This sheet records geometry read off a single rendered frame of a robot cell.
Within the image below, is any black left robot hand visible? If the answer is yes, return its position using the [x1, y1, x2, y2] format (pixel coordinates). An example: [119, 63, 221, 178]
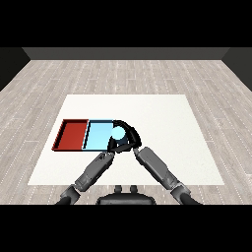
[106, 135, 117, 155]

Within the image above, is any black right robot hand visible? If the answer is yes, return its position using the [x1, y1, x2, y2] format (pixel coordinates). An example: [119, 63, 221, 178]
[112, 119, 143, 155]

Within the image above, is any small blue can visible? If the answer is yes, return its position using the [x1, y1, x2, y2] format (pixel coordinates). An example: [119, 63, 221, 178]
[110, 126, 130, 148]

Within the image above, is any light blue shallow open box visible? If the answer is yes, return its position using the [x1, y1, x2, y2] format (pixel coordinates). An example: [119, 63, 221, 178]
[81, 118, 115, 153]

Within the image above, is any red shallow open box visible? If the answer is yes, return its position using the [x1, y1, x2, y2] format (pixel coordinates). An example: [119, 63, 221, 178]
[51, 118, 91, 153]

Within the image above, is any dark grey robot body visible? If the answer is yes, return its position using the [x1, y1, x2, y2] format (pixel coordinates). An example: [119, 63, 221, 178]
[96, 185, 158, 206]

